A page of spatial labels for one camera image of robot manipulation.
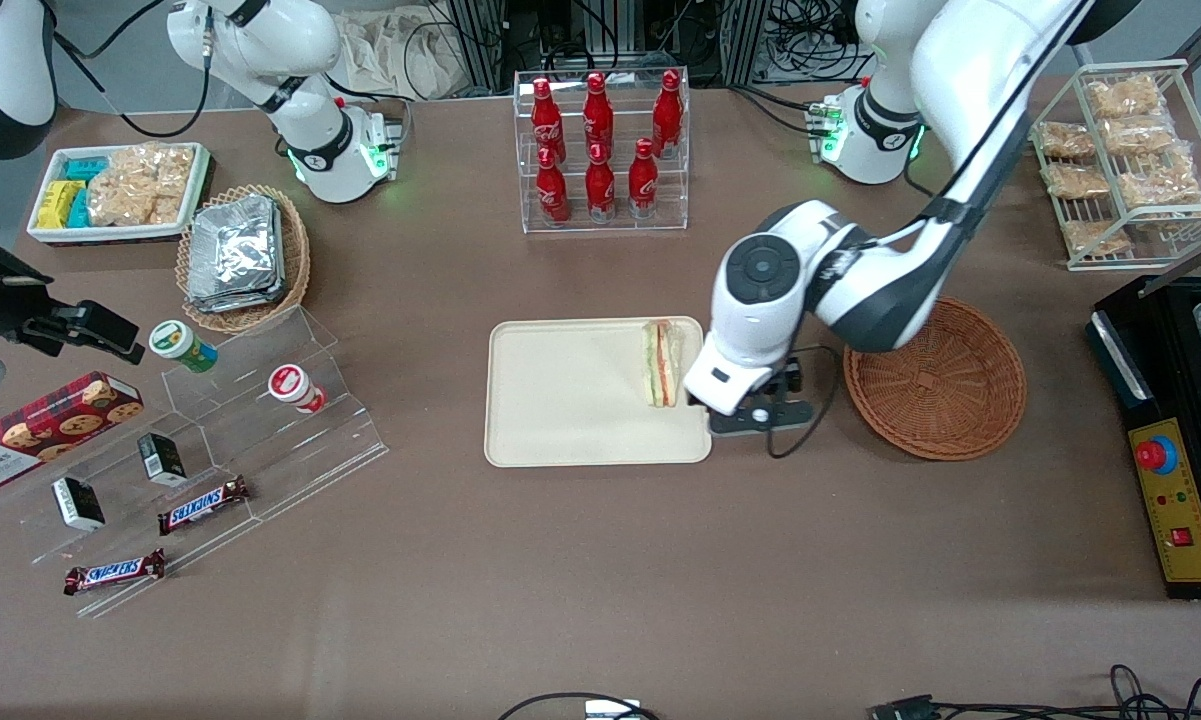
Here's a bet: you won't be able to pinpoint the black cable bundle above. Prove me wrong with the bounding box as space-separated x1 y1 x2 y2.
760 0 876 86

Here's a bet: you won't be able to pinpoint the black cable loop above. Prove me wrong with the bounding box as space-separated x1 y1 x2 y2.
498 692 661 720

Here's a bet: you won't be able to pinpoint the green lid yogurt cup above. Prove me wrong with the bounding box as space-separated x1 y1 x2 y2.
150 320 218 373

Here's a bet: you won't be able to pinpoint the yellow control panel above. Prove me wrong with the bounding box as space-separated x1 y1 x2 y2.
1128 418 1201 583

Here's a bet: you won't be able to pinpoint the clear bag of crackers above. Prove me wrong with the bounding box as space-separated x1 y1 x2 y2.
110 143 196 193
88 168 171 227

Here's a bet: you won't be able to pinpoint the plastic sandwich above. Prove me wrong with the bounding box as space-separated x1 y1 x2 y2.
643 318 686 409

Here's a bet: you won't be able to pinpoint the foil wrapped pack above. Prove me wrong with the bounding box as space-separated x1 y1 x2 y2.
188 285 286 314
188 195 286 296

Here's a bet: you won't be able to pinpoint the dark wrist camera cable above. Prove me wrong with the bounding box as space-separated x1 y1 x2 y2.
768 345 841 459

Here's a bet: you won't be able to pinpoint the black tangled floor cables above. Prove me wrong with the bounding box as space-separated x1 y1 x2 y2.
870 665 1201 720

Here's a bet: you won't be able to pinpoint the red tartan cookie box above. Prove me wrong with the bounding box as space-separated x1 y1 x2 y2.
0 370 144 493

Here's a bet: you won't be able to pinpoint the white rectangular snack bin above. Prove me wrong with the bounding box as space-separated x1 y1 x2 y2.
27 142 213 246

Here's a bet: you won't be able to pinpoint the grey metal bar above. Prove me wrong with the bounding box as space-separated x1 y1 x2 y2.
1140 225 1201 298

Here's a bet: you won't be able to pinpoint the clear bag brown snack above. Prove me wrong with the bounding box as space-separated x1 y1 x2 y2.
1060 218 1133 257
1043 163 1111 200
1038 122 1097 161
1100 115 1177 157
1118 152 1201 207
1088 75 1163 119

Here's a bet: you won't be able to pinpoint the black machine housing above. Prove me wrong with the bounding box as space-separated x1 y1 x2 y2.
1088 275 1201 601

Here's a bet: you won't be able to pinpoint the Snickers chocolate bar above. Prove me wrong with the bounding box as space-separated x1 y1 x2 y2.
64 548 167 597
157 476 251 536

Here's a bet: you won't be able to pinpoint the white cloth bag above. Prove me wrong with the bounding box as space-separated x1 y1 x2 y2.
335 8 461 101

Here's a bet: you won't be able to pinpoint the clear acrylic stepped stand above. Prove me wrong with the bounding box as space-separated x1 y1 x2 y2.
0 305 389 619

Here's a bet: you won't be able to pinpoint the clear acrylic bottle rack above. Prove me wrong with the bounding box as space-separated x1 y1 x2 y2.
513 68 691 234

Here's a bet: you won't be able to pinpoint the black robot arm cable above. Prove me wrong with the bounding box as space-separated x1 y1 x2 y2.
55 0 213 139

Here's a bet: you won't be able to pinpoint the yellow snack pack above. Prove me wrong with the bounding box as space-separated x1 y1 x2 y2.
37 180 86 229

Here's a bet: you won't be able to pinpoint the beige plastic tray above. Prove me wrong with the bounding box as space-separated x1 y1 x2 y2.
485 317 713 468

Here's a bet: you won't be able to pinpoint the red lid yogurt cup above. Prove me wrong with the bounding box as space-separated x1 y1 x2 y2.
267 364 326 414

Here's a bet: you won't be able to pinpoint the tan oval wicker basket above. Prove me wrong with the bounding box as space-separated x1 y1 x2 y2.
176 185 311 334

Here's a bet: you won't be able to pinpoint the brown round wicker basket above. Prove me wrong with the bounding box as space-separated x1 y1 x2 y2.
843 297 1027 461

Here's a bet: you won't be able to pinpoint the white wire shelf rack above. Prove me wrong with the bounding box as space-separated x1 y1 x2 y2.
1030 60 1201 271

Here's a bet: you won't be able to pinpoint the red cola bottle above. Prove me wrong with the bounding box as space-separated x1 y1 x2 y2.
532 78 565 166
584 72 614 161
537 148 571 223
628 138 659 219
653 70 683 159
586 143 617 221

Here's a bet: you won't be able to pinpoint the small black carton box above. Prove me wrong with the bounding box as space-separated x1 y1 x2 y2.
138 432 187 487
52 477 106 531

